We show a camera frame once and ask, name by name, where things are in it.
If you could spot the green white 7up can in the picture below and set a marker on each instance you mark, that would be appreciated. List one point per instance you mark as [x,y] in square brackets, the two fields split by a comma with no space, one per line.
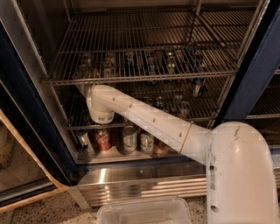
[87,72]

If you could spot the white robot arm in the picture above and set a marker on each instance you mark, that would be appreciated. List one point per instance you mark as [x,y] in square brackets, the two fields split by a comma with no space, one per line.
[241,186]

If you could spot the orange can bottom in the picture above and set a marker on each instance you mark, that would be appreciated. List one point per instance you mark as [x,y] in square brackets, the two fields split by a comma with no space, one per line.
[160,147]

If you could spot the red cola can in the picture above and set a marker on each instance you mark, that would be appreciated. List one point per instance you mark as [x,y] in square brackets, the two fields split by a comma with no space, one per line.
[103,139]

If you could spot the blue can middle shelf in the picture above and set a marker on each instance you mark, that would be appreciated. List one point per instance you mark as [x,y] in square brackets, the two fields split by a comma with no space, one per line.
[150,68]

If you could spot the white can middle shelf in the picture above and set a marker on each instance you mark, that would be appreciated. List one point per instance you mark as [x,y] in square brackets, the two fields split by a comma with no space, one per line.
[109,69]

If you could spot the silver slim can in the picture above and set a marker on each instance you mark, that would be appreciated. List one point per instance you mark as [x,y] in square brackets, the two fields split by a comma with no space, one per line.
[84,140]

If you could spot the blue red can right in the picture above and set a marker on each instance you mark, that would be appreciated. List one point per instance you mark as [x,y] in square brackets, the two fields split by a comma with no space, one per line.
[198,85]

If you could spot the stainless fridge base grille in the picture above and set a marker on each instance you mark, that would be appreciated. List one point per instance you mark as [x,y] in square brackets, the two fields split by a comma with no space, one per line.
[146,179]

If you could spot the open glass fridge door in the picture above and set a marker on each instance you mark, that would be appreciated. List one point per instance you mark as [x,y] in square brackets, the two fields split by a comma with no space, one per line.
[29,170]

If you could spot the clear plastic bin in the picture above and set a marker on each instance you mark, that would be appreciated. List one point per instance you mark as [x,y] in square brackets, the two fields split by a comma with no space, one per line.
[158,211]

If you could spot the middle wire fridge shelf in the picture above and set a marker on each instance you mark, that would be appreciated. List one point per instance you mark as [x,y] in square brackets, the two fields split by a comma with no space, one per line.
[172,96]

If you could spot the wire fridge shelf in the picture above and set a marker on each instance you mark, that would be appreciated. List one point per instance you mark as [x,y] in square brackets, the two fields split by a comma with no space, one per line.
[172,96]
[184,45]

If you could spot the top wire fridge shelf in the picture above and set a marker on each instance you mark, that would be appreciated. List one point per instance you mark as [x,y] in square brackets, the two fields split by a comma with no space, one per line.
[184,45]

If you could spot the blue fridge centre post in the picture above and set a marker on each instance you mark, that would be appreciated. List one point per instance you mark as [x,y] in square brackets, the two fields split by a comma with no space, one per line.
[256,70]

